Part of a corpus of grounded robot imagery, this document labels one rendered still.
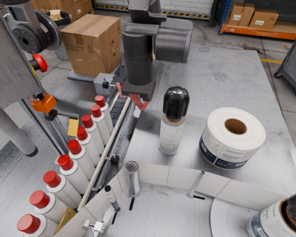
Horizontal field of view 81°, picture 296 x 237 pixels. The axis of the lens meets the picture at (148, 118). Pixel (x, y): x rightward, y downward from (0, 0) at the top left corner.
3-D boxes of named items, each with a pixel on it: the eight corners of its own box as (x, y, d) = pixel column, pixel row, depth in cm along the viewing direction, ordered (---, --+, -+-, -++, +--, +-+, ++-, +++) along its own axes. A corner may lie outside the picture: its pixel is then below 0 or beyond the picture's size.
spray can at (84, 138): (100, 167, 68) (86, 136, 53) (87, 168, 68) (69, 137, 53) (101, 155, 72) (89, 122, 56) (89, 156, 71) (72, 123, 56)
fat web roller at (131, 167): (140, 199, 60) (137, 176, 46) (127, 195, 61) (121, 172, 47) (143, 185, 63) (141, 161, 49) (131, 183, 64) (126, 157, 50)
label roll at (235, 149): (253, 144, 75) (271, 122, 64) (238, 180, 65) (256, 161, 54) (210, 122, 83) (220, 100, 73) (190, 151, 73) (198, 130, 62)
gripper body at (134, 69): (157, 73, 44) (158, 44, 38) (150, 100, 37) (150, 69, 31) (132, 71, 44) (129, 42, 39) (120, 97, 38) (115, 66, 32)
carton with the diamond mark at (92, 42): (105, 79, 112) (97, 36, 92) (74, 72, 117) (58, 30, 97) (124, 57, 131) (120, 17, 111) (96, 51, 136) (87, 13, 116)
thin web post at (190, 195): (192, 199, 60) (206, 176, 46) (187, 197, 60) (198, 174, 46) (193, 193, 61) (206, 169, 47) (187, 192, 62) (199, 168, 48)
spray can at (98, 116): (108, 146, 74) (98, 114, 59) (97, 144, 75) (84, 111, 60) (113, 137, 78) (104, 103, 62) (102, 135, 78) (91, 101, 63)
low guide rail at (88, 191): (81, 213, 56) (80, 211, 54) (78, 212, 56) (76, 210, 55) (151, 52, 126) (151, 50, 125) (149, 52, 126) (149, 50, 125)
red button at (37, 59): (28, 61, 32) (44, 56, 34) (21, 54, 34) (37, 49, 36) (37, 78, 35) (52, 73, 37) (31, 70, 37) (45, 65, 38)
